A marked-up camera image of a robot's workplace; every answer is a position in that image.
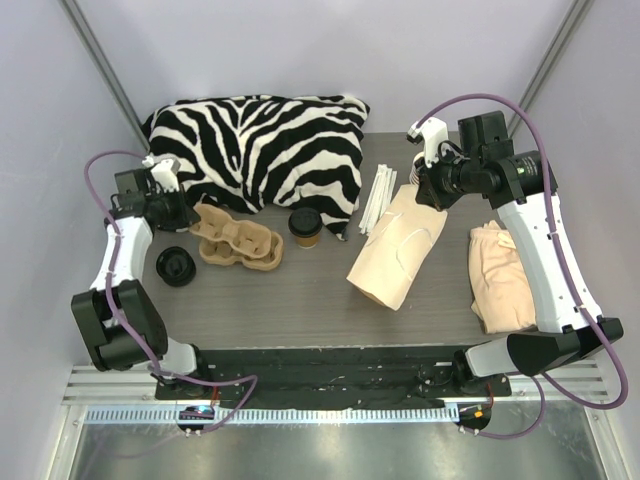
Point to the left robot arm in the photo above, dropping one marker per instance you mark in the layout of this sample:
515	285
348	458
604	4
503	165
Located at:
118	322

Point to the white wrapped straw left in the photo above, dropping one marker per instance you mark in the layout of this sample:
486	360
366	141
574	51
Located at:
375	195

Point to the zebra print pillow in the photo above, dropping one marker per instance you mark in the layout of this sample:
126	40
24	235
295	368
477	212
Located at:
248	152

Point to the white wrapped straw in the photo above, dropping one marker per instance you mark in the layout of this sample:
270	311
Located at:
375	195
386	198
379	198

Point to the single paper cup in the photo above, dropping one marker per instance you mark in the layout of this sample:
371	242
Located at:
307	242

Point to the white wrapped straw right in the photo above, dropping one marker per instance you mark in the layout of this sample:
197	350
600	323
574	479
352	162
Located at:
386	198

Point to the white wrapped straw middle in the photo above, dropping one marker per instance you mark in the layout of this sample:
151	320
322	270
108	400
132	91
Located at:
379	198

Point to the black lid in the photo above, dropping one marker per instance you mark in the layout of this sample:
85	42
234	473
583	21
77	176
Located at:
176	267
305	222

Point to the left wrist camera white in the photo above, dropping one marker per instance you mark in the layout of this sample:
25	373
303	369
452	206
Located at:
164	172

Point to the stack of paper cups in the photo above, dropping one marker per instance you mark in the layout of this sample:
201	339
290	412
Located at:
416	164

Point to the aluminium rail frame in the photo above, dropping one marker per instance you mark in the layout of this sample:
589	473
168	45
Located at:
129	400

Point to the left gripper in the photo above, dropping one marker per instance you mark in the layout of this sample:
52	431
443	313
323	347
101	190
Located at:
179	214

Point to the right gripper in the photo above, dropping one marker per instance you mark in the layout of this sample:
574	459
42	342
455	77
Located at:
430	187

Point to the brown paper bag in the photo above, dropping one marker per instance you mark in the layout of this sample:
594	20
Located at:
388	263

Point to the beige cloth bag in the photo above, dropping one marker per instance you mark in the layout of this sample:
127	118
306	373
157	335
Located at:
502	298

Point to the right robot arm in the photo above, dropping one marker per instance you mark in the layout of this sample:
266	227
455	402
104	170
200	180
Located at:
522	190

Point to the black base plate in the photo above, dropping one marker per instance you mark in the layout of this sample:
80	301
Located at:
385	377

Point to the cardboard cup carrier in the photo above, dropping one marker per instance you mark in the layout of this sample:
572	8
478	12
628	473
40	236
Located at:
224	241

